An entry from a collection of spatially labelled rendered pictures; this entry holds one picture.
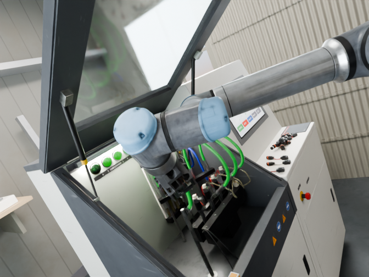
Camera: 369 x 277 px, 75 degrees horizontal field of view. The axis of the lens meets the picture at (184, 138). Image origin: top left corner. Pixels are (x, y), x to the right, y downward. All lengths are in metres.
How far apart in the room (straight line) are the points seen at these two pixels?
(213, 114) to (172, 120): 0.07
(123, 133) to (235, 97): 0.25
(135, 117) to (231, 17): 2.40
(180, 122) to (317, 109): 2.38
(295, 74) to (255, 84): 0.08
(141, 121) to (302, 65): 0.35
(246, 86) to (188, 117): 0.18
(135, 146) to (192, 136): 0.09
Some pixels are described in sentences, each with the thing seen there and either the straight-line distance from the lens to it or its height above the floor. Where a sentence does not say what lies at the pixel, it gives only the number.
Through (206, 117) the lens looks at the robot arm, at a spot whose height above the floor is 1.51.
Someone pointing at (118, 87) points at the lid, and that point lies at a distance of 0.90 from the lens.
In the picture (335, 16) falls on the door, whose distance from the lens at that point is 2.59.
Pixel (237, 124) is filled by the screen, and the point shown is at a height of 1.22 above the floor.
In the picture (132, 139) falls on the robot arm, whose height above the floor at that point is 1.52.
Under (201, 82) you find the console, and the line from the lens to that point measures 1.39.
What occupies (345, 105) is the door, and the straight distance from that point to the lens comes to 2.71.
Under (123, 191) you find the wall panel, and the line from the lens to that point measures 1.16.
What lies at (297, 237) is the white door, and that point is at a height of 0.71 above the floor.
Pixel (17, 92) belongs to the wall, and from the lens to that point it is 3.14.
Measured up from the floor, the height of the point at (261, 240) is 0.94.
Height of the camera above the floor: 1.58
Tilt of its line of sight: 13 degrees down
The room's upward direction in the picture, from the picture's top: 23 degrees counter-clockwise
